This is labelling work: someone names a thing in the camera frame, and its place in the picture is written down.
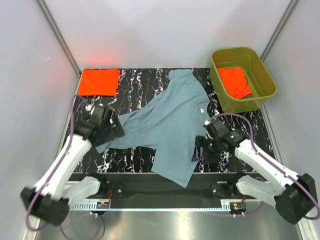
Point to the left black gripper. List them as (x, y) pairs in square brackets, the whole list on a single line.
[(116, 132)]

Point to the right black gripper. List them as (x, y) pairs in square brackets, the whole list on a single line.
[(200, 142)]

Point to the grey-blue t-shirt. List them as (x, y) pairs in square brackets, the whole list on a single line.
[(169, 124)]

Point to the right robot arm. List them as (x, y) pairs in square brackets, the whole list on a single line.
[(292, 195)]

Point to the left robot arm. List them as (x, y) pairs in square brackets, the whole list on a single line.
[(57, 175)]

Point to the black marbled table mat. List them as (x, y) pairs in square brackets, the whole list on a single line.
[(137, 87)]

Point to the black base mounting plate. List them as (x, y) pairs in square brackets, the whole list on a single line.
[(151, 191)]

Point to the folded orange t-shirt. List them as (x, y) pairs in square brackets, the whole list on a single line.
[(99, 82)]

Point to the right orange connector box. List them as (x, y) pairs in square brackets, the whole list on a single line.
[(238, 205)]

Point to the orange connector box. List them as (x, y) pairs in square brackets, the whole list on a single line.
[(103, 205), (238, 205)]

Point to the left orange connector box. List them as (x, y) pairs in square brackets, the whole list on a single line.
[(103, 205)]

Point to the orange t-shirt in bin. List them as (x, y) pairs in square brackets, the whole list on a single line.
[(235, 82)]

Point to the olive green plastic bin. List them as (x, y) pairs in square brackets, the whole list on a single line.
[(258, 77)]

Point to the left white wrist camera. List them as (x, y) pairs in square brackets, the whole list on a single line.
[(90, 108)]

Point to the aluminium frame rail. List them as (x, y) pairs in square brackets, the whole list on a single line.
[(152, 191)]

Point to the left aluminium corner post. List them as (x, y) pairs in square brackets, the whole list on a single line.
[(58, 35)]

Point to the aluminium corner post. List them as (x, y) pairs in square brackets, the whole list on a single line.
[(279, 28), (58, 35)]

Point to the right aluminium corner post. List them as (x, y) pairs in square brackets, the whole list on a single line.
[(279, 28)]

